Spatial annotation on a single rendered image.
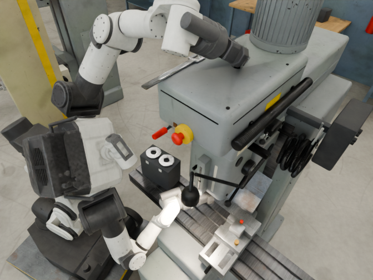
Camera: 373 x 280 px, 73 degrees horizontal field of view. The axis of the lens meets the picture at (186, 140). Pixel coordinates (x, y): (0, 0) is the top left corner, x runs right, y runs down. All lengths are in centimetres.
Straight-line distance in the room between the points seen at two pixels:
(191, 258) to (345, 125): 100
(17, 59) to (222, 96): 187
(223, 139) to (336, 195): 260
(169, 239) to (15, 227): 175
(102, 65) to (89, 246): 134
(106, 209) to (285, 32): 84
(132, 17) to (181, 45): 19
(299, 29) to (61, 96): 78
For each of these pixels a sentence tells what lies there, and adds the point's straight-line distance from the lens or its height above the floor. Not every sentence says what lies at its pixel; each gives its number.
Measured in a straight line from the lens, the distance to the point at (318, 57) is 130.
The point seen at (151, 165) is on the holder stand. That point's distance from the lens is 151.
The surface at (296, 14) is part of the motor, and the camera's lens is 89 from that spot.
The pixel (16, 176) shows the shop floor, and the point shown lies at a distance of 331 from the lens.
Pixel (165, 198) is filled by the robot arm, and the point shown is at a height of 128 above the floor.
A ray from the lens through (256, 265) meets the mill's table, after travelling 146.
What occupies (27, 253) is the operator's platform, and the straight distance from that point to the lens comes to 226.
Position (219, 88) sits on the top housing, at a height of 189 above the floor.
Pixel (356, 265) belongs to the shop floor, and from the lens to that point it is 286.
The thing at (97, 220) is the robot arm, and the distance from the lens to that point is 98.
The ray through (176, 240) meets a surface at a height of 86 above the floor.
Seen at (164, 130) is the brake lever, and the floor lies 171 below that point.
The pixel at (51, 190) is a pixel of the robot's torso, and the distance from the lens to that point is 88.
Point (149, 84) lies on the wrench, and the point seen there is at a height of 190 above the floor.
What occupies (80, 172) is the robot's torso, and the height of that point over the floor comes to 159.
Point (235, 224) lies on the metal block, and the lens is 136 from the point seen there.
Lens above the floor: 227
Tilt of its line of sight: 45 degrees down
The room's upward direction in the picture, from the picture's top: 3 degrees clockwise
